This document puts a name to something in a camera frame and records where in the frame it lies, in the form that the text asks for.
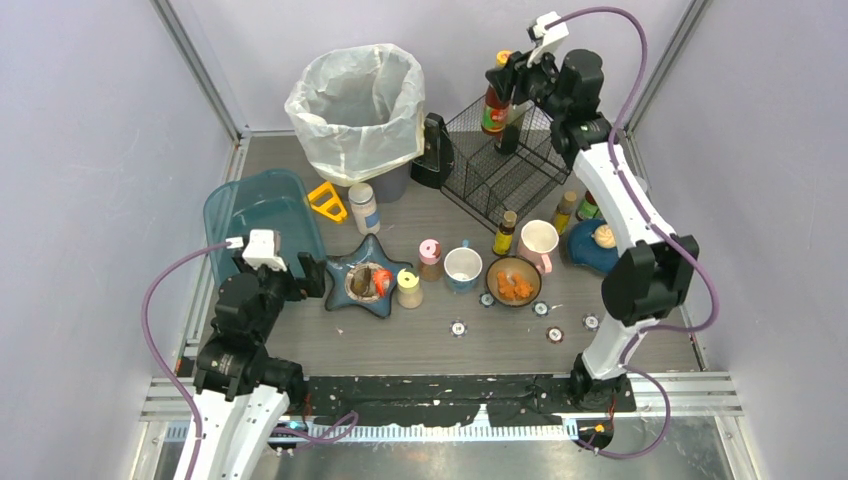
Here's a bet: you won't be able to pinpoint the yellow cap sauce bottle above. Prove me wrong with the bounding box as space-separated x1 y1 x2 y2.
481 50 520 136
576 191 599 221

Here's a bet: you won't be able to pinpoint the glass jar white beads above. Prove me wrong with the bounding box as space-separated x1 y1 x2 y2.
348 183 381 235

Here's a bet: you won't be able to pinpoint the small yellow oil bottle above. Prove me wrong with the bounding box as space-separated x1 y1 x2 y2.
551 191 578 236

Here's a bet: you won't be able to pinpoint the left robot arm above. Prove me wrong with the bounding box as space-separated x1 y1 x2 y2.
175 252 327 479

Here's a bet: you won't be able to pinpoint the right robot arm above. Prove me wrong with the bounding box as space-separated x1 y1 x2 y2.
486 49 699 409

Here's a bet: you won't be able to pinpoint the blue star-shaped plate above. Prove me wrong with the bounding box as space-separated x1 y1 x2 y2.
324 234 412 319

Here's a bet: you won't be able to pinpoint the black cap glass bottle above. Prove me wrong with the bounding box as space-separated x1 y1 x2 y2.
494 103 531 155

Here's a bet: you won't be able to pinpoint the shrimp on plate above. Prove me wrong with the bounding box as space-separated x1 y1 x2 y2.
372 268 393 298

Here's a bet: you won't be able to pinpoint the teal transparent plastic tub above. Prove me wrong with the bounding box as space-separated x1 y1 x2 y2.
203 169 326 278

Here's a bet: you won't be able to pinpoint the yellow plastic holder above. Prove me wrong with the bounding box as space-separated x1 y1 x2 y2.
307 181 348 224

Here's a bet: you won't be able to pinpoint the yellow cap spice jar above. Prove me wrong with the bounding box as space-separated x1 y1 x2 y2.
397 268 423 309

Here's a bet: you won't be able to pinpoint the black device behind bin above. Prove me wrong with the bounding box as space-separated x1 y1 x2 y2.
411 113 454 190

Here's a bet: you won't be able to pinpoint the grey trash bin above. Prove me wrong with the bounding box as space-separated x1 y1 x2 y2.
348 162 412 204

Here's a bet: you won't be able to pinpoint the pink cap spice jar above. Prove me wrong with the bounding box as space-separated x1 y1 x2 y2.
418 238 444 282

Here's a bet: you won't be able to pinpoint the white trash bag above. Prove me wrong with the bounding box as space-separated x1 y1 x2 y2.
284 43 425 187

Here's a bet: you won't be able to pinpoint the blue floral mug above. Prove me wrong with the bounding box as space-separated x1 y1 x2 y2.
443 240 483 294

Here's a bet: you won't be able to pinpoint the pink mug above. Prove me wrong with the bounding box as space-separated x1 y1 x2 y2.
517 220 559 275

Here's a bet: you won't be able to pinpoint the small brown cap bottle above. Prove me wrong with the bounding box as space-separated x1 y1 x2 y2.
492 210 518 256

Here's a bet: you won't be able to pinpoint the steamed bun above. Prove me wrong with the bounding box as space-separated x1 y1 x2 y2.
591 224 617 249

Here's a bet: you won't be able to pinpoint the dark blue plate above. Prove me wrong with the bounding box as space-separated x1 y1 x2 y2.
565 219 619 275

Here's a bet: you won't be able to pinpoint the brown bowl with nuggets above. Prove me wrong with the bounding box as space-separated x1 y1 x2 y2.
484 256 542 308

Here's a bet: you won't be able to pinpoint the red poker chip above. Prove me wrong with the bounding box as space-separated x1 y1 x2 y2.
545 326 564 344

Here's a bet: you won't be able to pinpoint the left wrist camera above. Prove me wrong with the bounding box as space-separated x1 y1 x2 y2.
225 229 288 272

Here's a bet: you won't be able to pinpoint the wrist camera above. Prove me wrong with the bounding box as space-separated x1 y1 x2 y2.
527 11 569 66
225 229 288 272

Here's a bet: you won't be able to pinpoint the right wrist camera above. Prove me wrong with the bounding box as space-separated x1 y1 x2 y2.
527 11 569 66

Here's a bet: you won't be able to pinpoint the black wire rack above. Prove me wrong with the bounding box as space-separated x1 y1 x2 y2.
441 96 569 232

